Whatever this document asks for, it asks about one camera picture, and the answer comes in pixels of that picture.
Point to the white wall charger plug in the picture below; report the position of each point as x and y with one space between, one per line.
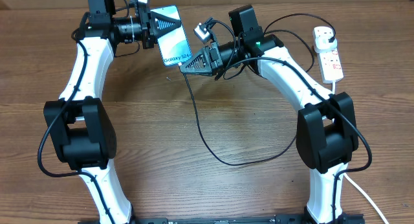
322 45

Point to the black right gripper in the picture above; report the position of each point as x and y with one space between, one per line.
213 68

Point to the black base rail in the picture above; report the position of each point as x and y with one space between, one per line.
223 220

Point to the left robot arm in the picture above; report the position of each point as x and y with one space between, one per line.
77 122

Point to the white power strip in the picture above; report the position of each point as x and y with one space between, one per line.
329 62

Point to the blue Galaxy smartphone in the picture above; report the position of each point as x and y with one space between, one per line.
174 46

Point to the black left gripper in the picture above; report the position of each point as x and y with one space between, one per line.
156 19

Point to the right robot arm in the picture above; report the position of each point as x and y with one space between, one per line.
326 134

